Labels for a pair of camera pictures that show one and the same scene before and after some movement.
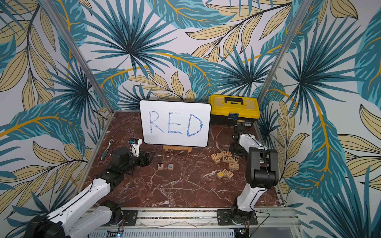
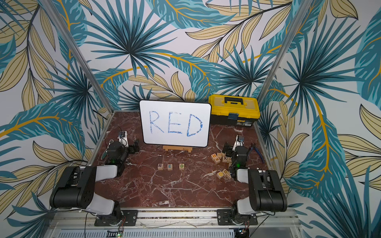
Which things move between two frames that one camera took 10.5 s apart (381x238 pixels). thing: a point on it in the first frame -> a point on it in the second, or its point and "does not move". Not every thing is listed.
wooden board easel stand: x=179 y=148 does not move
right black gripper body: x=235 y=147 -> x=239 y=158
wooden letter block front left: x=220 y=175 does not move
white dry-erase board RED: x=175 y=123 does not move
